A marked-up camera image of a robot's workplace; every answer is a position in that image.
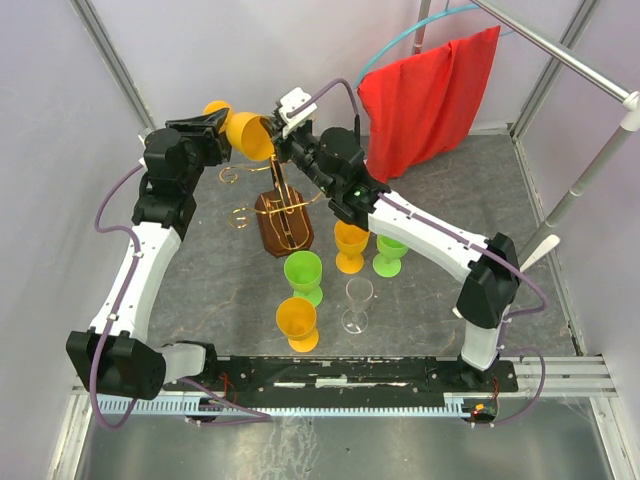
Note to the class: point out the red cloth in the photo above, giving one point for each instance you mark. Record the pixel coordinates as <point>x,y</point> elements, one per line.
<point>425,104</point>

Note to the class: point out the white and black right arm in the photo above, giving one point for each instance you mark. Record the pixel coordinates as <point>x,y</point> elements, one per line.
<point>487,269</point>

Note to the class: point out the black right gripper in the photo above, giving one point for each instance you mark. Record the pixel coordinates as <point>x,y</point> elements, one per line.
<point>281,143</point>

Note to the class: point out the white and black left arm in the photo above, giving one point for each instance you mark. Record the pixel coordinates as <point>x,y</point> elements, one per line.
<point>112,357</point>

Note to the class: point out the white plastic strip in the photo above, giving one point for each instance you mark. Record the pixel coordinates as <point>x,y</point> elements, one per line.
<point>546,246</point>

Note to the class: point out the orange plastic goblet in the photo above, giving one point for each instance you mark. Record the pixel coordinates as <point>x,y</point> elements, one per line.
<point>245,131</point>
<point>296,318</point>
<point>351,242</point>

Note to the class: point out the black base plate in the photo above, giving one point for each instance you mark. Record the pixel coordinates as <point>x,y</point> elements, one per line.
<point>350,382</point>

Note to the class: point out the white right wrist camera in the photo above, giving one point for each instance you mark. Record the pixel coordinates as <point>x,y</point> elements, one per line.
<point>295,108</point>

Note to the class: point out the clear wine glass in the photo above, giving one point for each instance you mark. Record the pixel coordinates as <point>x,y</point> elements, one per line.
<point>359,292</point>

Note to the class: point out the green plastic goblet front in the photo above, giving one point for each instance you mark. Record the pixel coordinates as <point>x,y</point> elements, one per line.
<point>303,271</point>

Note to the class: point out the orange plastic goblet front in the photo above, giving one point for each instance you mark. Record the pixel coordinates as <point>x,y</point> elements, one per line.
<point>296,318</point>

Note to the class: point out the gold wire glass rack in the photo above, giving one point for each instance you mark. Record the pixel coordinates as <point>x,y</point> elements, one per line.
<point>281,213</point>

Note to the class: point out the green plastic goblet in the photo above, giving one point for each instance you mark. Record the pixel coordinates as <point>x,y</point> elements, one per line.
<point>303,271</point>
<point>387,262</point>

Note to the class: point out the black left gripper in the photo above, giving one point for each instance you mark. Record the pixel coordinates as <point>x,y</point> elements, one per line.
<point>212,140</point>

